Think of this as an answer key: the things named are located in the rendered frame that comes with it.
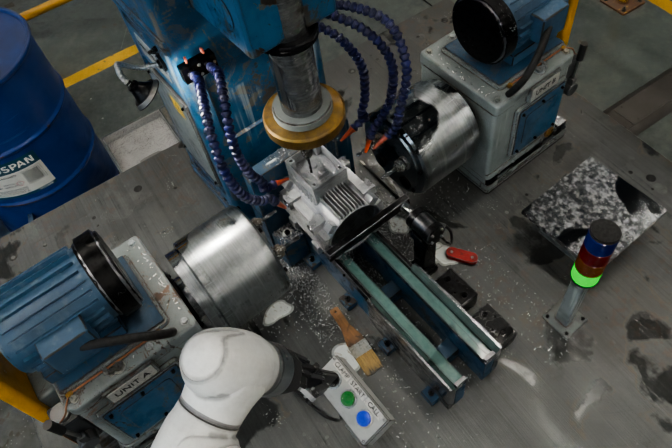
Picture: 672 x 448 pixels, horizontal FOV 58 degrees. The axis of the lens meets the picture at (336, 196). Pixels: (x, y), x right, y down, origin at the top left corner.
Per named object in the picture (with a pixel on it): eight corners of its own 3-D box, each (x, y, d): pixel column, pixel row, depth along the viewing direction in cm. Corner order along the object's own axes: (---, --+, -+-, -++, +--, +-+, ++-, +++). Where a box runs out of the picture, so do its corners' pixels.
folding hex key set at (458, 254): (444, 258, 168) (444, 254, 166) (447, 248, 169) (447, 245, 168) (475, 267, 165) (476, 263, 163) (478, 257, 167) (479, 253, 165)
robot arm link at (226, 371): (246, 322, 101) (208, 395, 100) (189, 306, 88) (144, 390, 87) (296, 353, 96) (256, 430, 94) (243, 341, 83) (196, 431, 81)
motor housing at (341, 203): (285, 221, 166) (271, 179, 150) (340, 183, 171) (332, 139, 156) (329, 270, 156) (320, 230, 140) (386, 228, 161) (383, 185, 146)
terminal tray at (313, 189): (288, 179, 155) (283, 161, 149) (321, 156, 158) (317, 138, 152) (316, 208, 148) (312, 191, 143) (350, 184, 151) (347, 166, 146)
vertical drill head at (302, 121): (260, 150, 146) (202, -27, 106) (320, 112, 151) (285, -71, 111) (304, 196, 136) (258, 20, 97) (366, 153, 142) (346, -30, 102)
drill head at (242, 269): (139, 313, 155) (97, 265, 135) (257, 232, 165) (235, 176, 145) (186, 389, 142) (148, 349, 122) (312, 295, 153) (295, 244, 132)
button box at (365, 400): (321, 380, 131) (310, 378, 126) (344, 356, 130) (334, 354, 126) (372, 445, 122) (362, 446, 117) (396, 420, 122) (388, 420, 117)
